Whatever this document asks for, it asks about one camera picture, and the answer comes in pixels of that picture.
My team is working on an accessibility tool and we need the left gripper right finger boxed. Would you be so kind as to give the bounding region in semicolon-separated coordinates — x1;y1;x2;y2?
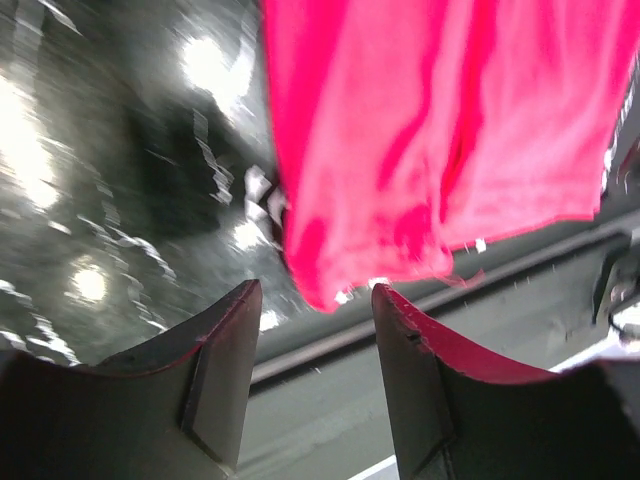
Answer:
372;284;639;479

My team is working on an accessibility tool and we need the pink t shirt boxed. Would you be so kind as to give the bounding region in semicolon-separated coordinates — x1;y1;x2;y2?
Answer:
263;1;639;312

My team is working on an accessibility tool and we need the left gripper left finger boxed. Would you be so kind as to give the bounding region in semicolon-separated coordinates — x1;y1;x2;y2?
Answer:
1;280;262;479

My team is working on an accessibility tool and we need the black marbled table mat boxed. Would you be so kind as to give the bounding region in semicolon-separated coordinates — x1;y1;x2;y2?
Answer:
0;0;640;366

